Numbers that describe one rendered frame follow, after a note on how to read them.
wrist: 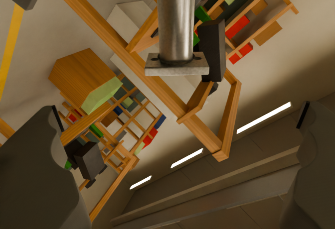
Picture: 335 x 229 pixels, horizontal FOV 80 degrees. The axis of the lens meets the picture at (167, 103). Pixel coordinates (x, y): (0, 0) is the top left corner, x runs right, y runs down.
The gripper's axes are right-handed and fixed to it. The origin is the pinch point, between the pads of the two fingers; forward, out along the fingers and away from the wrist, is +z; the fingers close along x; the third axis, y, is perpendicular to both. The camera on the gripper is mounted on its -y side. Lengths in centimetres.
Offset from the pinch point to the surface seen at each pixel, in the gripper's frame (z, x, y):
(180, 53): 6.2, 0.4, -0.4
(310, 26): 509, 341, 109
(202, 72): 5.6, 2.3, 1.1
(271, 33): 490, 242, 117
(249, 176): 326, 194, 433
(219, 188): 346, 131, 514
